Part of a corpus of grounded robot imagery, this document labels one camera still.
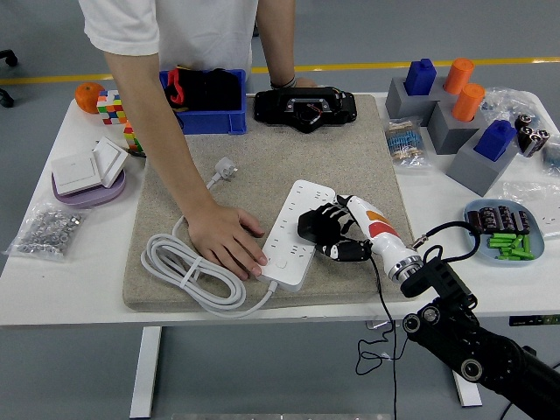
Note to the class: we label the person's left hand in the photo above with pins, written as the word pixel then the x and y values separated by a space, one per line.
pixel 306 82

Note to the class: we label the person's right hand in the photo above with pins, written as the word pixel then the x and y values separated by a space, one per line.
pixel 223 236

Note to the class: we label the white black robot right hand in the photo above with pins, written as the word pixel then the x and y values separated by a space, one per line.
pixel 380 236

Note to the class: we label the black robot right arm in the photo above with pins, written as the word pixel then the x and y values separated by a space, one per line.
pixel 437 280

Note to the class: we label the person's wristband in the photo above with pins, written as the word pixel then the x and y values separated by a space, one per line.
pixel 283 83

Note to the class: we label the black electronic device housing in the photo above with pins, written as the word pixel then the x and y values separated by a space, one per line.
pixel 271 105

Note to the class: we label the grey-brown mat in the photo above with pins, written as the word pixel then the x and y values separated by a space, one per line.
pixel 306 153

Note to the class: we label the bag of blue resistors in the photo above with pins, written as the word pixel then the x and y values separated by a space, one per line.
pixel 404 144

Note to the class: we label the black red fabric bundle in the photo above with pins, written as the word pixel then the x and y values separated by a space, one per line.
pixel 210 89

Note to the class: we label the grey block holder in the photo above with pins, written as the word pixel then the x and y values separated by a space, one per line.
pixel 439 91
pixel 472 172
pixel 400 105
pixel 446 133

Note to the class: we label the blue plastic bin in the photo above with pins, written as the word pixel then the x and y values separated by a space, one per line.
pixel 214 122

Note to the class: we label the blue square block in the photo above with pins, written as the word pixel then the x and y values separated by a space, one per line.
pixel 494 140
pixel 419 79

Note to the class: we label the person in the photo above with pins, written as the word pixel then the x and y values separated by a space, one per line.
pixel 201 30

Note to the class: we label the small dark metal part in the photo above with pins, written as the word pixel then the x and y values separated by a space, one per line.
pixel 136 154

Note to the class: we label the green batteries pile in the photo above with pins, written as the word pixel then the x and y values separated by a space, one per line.
pixel 503 239

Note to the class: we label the colourful puzzle cube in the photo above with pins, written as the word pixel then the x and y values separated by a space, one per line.
pixel 131 137
pixel 109 109

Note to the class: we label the purple tray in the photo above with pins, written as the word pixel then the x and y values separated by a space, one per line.
pixel 87 199

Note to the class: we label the orange cylinder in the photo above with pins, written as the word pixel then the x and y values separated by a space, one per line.
pixel 467 102
pixel 458 76

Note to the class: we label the white table leg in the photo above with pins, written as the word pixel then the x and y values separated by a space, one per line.
pixel 146 372
pixel 468 396

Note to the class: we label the light blue plate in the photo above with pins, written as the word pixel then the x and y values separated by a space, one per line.
pixel 537 232

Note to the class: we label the clear plastic bag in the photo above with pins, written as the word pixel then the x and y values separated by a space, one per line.
pixel 531 192

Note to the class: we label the black table control panel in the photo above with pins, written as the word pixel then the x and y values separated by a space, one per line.
pixel 534 320

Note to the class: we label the bag of metal nuts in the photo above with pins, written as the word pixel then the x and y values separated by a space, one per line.
pixel 46 227

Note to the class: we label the clear bag of small parts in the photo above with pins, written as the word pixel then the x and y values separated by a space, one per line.
pixel 503 102

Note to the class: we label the bag of black capacitors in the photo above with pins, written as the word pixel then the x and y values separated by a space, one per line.
pixel 531 135

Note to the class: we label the bag of blue parts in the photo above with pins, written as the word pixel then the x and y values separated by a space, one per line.
pixel 553 155

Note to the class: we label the orange fruit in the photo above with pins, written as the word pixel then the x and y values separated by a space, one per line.
pixel 85 98

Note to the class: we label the black office chair base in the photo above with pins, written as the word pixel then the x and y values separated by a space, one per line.
pixel 11 59

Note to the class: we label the metal bracket under table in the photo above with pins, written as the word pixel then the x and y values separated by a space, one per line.
pixel 377 324

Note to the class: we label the white wall switch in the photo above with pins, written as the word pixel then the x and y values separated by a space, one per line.
pixel 109 159
pixel 74 172

